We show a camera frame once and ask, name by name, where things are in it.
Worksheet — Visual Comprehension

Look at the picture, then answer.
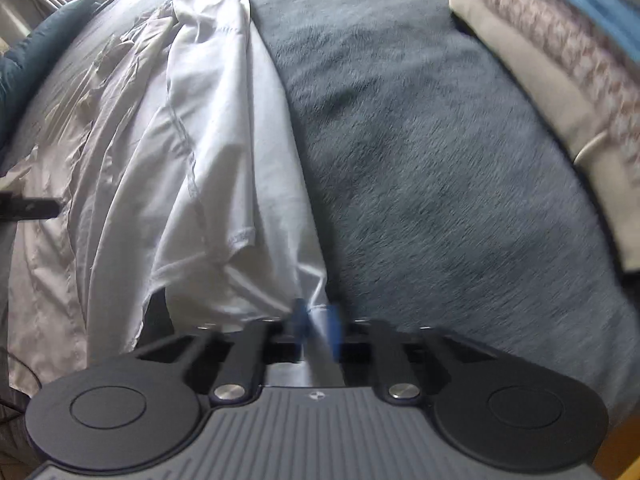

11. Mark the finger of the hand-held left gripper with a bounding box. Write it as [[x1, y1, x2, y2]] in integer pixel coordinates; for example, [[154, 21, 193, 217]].
[[0, 192, 64, 222]]

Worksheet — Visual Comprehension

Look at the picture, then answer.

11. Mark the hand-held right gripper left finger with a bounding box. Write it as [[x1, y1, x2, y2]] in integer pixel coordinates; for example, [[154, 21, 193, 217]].
[[135, 299, 309, 404]]

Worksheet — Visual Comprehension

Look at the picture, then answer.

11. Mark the teal duvet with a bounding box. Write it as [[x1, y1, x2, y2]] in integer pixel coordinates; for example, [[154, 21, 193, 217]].
[[0, 0, 102, 153]]

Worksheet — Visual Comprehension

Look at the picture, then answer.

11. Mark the checked folded garment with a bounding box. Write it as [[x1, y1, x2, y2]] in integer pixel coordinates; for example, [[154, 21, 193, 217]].
[[454, 0, 640, 183]]

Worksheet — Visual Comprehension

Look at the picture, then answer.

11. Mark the grey bed blanket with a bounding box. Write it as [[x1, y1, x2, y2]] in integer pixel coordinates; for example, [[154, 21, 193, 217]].
[[0, 0, 640, 411]]

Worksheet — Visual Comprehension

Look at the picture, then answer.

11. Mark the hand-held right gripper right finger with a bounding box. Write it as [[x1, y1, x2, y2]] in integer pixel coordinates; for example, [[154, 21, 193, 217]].
[[324, 301, 501, 404]]

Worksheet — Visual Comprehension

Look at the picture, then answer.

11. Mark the white shirt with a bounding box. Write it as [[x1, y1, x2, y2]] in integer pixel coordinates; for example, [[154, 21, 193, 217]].
[[9, 0, 347, 397]]

